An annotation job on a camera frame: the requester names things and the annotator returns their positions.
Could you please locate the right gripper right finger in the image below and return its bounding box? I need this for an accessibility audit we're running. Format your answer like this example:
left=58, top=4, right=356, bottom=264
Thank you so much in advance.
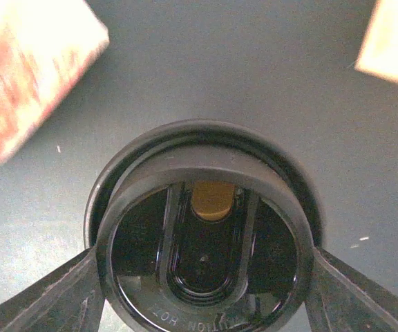
left=305, top=248, right=398, bottom=331

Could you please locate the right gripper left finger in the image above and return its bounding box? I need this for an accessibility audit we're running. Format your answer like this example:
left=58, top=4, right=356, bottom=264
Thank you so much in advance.
left=0, top=248, right=104, bottom=331

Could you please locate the black coffee lid front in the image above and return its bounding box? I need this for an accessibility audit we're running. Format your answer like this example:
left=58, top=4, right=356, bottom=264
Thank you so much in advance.
left=84, top=120, right=324, bottom=331

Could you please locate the printed Cream Bear paper bag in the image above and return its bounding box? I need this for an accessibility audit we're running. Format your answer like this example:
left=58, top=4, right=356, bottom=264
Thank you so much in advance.
left=0, top=1, right=109, bottom=164

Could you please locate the left orange paper bag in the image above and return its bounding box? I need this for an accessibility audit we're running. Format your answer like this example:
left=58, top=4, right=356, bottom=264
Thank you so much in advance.
left=354, top=0, right=398, bottom=84

